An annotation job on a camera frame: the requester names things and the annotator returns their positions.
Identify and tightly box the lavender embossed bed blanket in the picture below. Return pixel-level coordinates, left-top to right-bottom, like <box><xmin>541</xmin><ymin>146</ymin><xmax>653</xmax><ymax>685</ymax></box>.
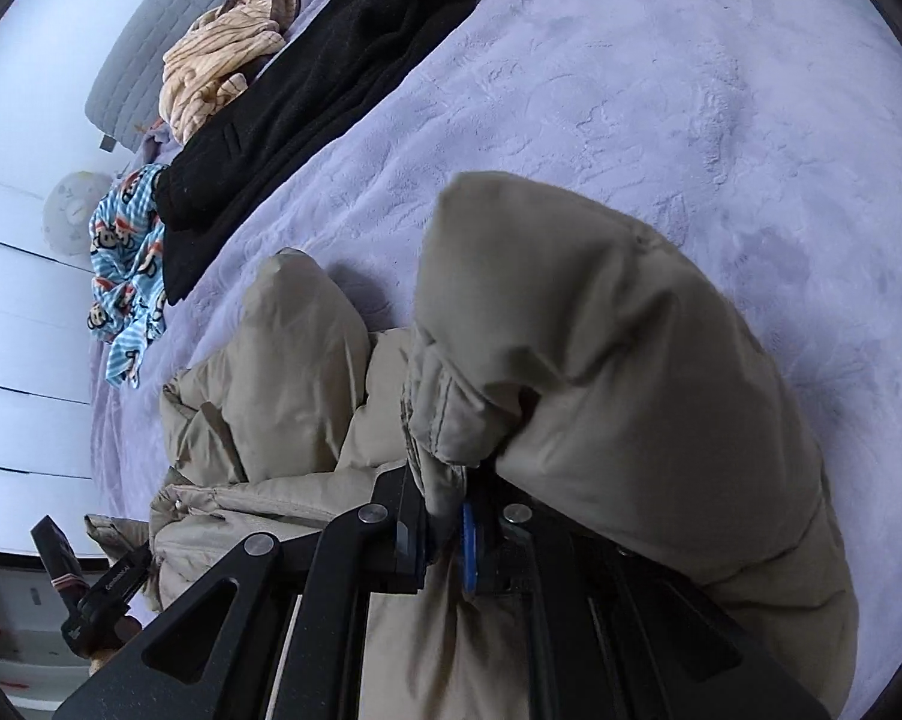
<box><xmin>90</xmin><ymin>0</ymin><xmax>902</xmax><ymax>718</ymax></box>

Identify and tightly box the blue cartoon monkey garment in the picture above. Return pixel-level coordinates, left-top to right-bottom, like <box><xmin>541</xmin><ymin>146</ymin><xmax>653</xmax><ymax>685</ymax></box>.
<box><xmin>87</xmin><ymin>163</ymin><xmax>166</xmax><ymax>387</ymax></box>

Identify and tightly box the beige puffer down jacket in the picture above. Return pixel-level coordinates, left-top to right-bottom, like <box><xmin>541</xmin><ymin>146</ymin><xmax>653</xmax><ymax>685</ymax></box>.
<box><xmin>85</xmin><ymin>172</ymin><xmax>858</xmax><ymax>715</ymax></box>

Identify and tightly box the black folded garment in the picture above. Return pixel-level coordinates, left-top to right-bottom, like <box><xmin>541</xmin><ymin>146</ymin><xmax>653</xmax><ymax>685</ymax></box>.
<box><xmin>155</xmin><ymin>0</ymin><xmax>477</xmax><ymax>304</ymax></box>

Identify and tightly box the white wardrobe with doors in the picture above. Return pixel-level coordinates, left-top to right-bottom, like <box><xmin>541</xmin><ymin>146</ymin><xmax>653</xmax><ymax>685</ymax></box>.
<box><xmin>0</xmin><ymin>184</ymin><xmax>101</xmax><ymax>559</ymax></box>

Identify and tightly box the round white plush toy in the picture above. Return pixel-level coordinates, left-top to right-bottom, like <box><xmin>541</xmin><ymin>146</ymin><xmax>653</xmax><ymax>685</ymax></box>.
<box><xmin>43</xmin><ymin>171</ymin><xmax>113</xmax><ymax>257</ymax></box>

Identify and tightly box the person's left hand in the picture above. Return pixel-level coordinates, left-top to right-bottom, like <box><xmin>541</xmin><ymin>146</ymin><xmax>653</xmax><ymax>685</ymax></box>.
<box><xmin>88</xmin><ymin>616</ymin><xmax>142</xmax><ymax>676</ymax></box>

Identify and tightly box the grey padded headboard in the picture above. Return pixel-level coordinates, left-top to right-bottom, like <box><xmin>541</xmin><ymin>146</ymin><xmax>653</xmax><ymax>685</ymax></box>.
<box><xmin>85</xmin><ymin>0</ymin><xmax>223</xmax><ymax>151</ymax></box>

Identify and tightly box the peach striped garment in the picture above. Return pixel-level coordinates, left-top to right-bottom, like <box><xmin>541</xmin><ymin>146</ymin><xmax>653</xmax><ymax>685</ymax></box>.
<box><xmin>158</xmin><ymin>0</ymin><xmax>302</xmax><ymax>145</ymax></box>

